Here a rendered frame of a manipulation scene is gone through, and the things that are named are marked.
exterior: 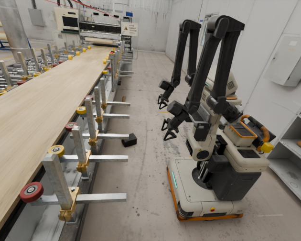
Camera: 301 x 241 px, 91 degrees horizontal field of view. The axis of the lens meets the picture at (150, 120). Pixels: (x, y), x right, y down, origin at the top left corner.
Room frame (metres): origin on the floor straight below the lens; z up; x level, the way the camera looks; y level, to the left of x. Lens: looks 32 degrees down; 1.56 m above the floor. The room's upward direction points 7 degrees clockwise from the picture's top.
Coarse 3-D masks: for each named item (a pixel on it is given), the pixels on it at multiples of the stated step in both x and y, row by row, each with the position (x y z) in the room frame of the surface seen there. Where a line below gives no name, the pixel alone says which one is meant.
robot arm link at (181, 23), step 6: (180, 24) 1.18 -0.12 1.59; (192, 24) 1.15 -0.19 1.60; (198, 24) 1.15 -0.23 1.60; (192, 30) 1.16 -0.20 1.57; (198, 30) 1.16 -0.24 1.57; (192, 36) 1.16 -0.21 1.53; (198, 36) 1.17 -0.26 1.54; (192, 42) 1.17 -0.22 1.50; (192, 48) 1.17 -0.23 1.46; (192, 54) 1.17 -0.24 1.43; (192, 60) 1.17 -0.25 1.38; (192, 66) 1.17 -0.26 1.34; (192, 72) 1.17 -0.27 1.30; (192, 78) 1.15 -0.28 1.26
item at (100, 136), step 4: (72, 136) 0.83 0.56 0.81; (84, 136) 0.84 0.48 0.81; (88, 136) 0.85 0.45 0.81; (100, 136) 0.86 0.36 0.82; (104, 136) 0.87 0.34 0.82; (108, 136) 0.87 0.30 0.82; (112, 136) 0.88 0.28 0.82; (116, 136) 0.88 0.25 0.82; (120, 136) 0.89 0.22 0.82; (124, 136) 0.89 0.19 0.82; (128, 136) 0.90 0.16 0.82
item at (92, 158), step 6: (66, 156) 0.61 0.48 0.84; (72, 156) 0.61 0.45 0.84; (90, 156) 0.63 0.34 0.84; (96, 156) 0.64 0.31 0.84; (102, 156) 0.64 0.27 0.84; (108, 156) 0.65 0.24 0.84; (114, 156) 0.66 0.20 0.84; (120, 156) 0.66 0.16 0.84; (126, 156) 0.67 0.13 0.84; (60, 162) 0.58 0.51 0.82
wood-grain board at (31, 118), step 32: (64, 64) 2.44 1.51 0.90; (96, 64) 2.69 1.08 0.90; (0, 96) 1.14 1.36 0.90; (32, 96) 1.21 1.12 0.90; (64, 96) 1.29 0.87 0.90; (0, 128) 0.73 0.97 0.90; (32, 128) 0.76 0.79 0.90; (64, 128) 0.82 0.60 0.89; (0, 160) 0.48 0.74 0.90; (32, 160) 0.51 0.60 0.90; (0, 192) 0.33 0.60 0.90; (0, 224) 0.22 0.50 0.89
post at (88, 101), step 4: (88, 100) 0.81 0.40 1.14; (88, 104) 0.81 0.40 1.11; (88, 108) 0.81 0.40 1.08; (92, 108) 0.84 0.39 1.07; (88, 112) 0.81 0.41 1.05; (92, 112) 0.83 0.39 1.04; (88, 116) 0.81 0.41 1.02; (92, 116) 0.82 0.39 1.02; (88, 120) 0.81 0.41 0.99; (92, 120) 0.82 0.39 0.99; (88, 124) 0.81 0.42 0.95; (92, 124) 0.82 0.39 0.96; (88, 128) 0.81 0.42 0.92; (92, 128) 0.81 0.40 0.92; (92, 132) 0.81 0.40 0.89; (92, 136) 0.81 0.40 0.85; (96, 144) 0.83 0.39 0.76; (92, 148) 0.81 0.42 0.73; (96, 148) 0.82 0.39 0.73
